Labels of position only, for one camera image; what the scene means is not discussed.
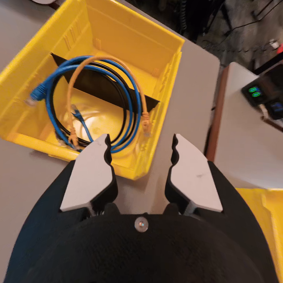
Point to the black power strip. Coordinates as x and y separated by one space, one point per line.
265 92

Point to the yellow storage bin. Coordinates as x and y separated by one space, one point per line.
132 39
265 210

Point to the grey desk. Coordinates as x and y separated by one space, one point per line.
188 88

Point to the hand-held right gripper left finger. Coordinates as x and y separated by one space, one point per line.
88 176

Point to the black bin divider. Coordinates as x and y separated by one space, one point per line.
95 88

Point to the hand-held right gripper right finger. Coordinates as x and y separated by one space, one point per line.
194 176

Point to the white side table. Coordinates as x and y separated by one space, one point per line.
238 143

